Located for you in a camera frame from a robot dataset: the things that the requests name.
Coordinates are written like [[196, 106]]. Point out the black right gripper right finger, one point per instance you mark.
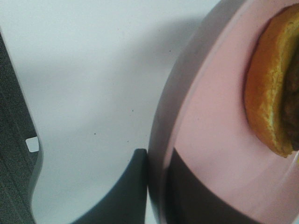
[[241, 189]]

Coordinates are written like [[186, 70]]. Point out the burger with lettuce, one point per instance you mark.
[[265, 80]]

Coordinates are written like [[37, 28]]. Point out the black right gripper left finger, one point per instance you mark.
[[126, 202]]

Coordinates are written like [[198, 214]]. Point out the pink round plate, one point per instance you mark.
[[201, 109]]

